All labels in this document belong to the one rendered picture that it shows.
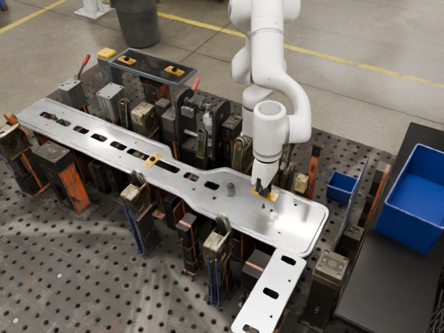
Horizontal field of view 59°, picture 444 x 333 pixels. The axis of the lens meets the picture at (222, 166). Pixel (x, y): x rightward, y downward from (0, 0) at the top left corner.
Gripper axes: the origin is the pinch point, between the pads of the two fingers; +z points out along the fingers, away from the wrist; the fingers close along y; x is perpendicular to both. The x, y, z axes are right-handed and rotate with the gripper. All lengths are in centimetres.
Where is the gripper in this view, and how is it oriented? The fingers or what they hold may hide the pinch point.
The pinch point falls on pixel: (265, 188)
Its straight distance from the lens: 125.4
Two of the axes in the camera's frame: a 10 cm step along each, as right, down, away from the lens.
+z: 0.4, 7.0, 7.1
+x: 8.6, 3.4, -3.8
